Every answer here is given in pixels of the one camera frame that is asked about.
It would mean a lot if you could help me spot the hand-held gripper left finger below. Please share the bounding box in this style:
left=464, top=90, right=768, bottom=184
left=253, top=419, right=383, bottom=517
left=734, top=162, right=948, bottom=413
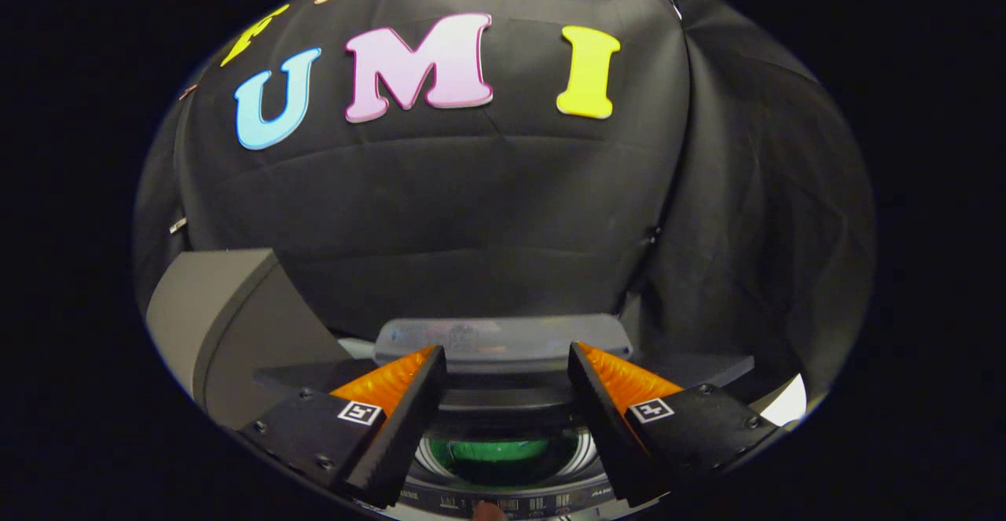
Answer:
left=236, top=343, right=449, bottom=510

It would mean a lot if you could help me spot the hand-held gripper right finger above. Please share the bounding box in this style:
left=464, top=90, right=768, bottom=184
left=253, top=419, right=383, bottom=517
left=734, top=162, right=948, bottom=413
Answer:
left=567, top=340, right=788, bottom=508

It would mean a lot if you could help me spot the green polo shirt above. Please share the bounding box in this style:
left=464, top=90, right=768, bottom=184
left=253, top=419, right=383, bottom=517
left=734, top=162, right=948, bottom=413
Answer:
left=431, top=436, right=579, bottom=485

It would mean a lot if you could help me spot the white panel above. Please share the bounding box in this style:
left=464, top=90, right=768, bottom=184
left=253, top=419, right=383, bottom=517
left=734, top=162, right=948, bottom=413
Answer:
left=754, top=373, right=809, bottom=428

